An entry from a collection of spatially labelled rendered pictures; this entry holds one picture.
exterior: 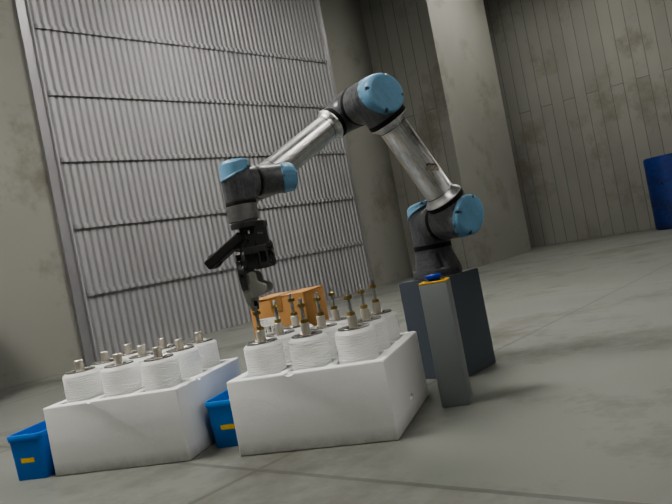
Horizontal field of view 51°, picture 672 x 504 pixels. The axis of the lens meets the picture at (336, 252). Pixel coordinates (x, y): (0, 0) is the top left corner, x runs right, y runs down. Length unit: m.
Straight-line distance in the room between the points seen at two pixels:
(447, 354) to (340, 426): 0.34
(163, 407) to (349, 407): 0.48
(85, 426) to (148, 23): 4.22
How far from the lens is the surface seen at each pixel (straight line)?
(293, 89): 6.60
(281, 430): 1.67
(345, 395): 1.59
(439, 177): 1.99
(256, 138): 6.09
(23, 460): 2.07
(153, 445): 1.84
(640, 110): 8.54
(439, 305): 1.75
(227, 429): 1.84
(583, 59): 8.80
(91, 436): 1.93
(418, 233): 2.12
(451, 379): 1.78
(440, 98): 7.25
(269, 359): 1.68
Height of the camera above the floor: 0.44
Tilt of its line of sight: level
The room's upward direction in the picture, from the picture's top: 11 degrees counter-clockwise
